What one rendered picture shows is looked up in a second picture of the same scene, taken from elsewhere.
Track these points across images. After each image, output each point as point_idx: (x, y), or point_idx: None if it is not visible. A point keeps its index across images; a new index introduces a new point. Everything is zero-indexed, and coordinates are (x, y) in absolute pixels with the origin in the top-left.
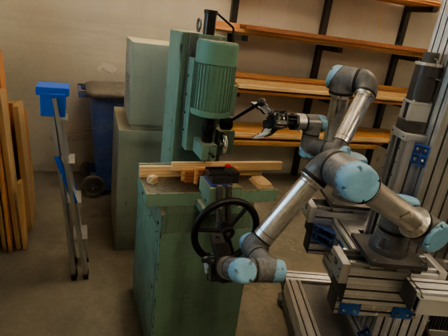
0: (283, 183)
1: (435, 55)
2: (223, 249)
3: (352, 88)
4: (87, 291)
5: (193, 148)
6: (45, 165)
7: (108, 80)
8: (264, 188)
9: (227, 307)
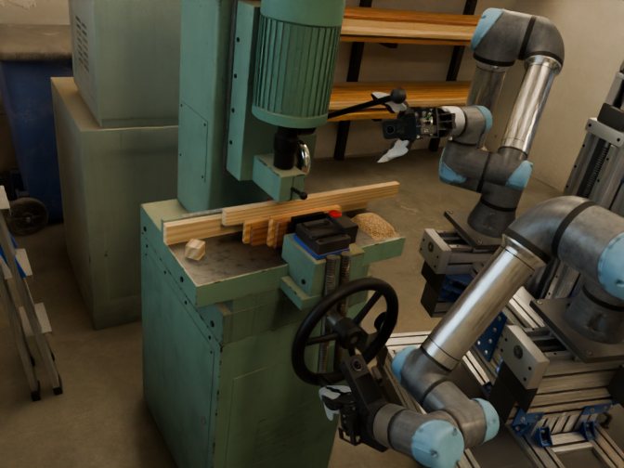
0: (327, 175)
1: None
2: (370, 385)
3: (520, 52)
4: (66, 416)
5: (254, 176)
6: None
7: (21, 20)
8: (384, 238)
9: (321, 422)
